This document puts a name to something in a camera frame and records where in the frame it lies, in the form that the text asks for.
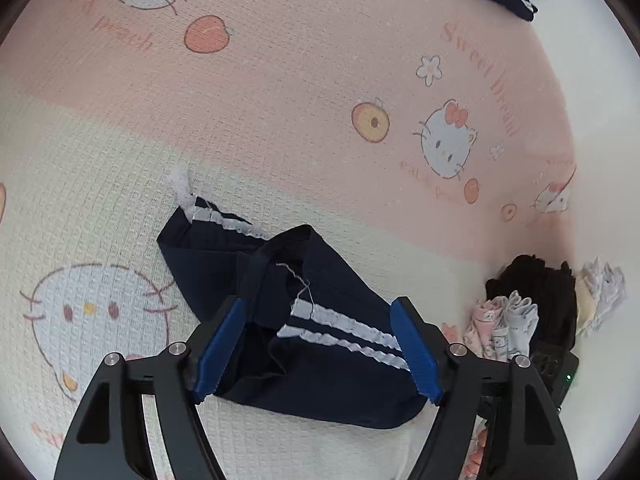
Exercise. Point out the white lavender garment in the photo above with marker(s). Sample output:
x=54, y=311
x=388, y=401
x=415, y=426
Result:
x=607, y=285

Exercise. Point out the white cartoon print garment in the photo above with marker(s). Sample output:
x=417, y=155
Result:
x=520, y=330

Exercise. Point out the pink cat print blanket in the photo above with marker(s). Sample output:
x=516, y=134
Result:
x=300, y=85

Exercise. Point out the cream garment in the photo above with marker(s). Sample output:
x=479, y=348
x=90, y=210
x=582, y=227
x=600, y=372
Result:
x=585, y=310

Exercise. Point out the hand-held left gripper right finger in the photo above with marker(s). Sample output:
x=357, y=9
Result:
x=415, y=350

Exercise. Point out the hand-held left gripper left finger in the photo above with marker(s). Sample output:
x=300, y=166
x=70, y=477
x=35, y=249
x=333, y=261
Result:
x=220, y=345

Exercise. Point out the black garment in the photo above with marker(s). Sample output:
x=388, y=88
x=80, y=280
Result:
x=540, y=290

